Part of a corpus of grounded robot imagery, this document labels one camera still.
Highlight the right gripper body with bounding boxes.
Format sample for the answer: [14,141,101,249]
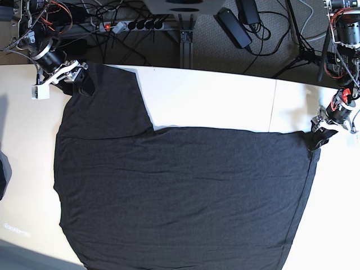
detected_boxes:
[30,42,71,84]

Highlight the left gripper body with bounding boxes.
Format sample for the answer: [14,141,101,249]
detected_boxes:
[311,88,356,131]

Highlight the dark grey T-shirt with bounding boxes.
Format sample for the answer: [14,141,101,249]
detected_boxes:
[54,63,321,269]

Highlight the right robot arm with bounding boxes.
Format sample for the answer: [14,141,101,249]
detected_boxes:
[1,1,95,100]

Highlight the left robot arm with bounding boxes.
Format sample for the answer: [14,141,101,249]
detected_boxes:
[308,1,359,151]

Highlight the grey power strip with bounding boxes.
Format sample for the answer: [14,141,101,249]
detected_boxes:
[96,19,165,34]

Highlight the black tripod stand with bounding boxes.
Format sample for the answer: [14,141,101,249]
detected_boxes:
[272,1,321,79]

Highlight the black object at left edge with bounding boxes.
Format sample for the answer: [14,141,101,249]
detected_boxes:
[1,152,12,200]

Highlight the black power adapter brick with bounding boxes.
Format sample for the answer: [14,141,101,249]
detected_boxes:
[215,8,252,49]

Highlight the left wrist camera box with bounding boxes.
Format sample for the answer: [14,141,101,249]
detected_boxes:
[350,125,358,134]

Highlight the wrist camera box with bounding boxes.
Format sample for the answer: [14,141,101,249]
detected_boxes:
[350,125,358,134]
[31,84,50,100]

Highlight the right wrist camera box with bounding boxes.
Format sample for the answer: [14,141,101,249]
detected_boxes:
[31,84,50,100]

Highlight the grey cable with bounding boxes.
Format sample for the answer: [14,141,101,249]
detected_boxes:
[292,0,332,43]

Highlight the aluminium frame post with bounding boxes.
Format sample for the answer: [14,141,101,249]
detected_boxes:
[165,13,199,69]

